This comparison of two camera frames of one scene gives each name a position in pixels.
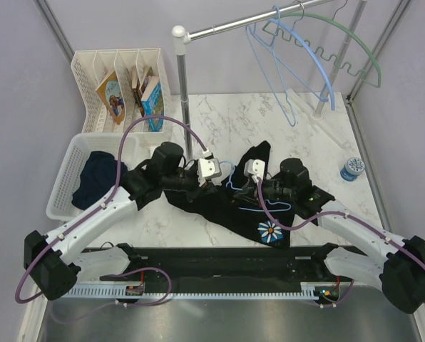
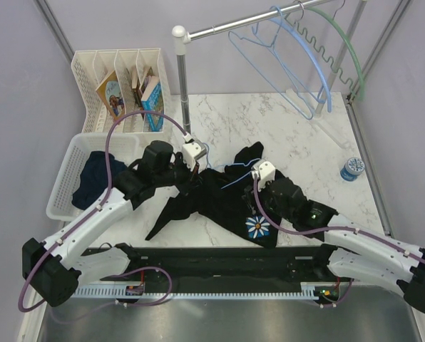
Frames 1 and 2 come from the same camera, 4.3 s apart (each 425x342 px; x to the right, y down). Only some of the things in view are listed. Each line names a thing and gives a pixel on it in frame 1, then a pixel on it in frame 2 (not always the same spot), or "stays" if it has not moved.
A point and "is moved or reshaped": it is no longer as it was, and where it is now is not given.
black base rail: [229, 265] stays
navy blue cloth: [98, 177] stays
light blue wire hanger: [227, 185] is moved or reshaped
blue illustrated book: [152, 104] stays
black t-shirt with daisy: [218, 200] is moved or reshaped
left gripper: [198, 192] → [192, 179]
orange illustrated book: [110, 94] stays
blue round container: [352, 169] stays
